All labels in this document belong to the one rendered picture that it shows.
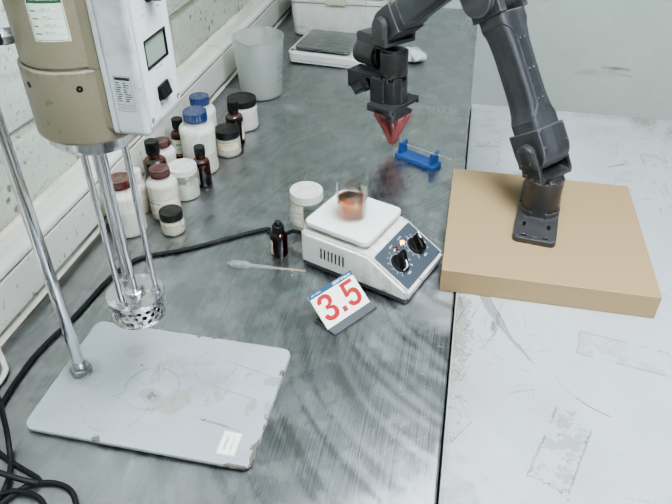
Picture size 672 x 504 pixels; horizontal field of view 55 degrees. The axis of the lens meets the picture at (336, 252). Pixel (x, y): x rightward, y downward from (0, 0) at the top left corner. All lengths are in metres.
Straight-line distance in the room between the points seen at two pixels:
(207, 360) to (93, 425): 0.17
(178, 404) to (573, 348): 0.56
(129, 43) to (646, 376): 0.78
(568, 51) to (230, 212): 1.59
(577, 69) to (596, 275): 1.54
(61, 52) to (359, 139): 0.96
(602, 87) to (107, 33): 2.16
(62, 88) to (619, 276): 0.83
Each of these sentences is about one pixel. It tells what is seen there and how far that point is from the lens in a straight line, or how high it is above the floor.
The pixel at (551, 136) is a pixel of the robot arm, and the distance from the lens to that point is 1.12.
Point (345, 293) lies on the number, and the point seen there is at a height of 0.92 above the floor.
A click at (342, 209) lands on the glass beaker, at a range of 1.02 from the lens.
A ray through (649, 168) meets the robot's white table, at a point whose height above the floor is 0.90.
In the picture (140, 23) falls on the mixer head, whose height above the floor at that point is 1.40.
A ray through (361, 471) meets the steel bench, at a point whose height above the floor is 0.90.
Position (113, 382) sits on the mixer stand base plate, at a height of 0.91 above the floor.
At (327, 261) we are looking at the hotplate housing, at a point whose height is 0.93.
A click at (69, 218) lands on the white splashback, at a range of 1.14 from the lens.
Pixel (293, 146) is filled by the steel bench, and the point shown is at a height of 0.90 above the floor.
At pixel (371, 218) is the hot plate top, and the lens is 1.04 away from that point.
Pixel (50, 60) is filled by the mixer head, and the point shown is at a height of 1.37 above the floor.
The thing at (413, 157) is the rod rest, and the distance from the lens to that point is 1.39.
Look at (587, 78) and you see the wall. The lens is 2.55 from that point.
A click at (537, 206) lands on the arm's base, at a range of 1.15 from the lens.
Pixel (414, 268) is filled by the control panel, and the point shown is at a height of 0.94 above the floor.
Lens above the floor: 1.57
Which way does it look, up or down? 37 degrees down
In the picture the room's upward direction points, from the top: straight up
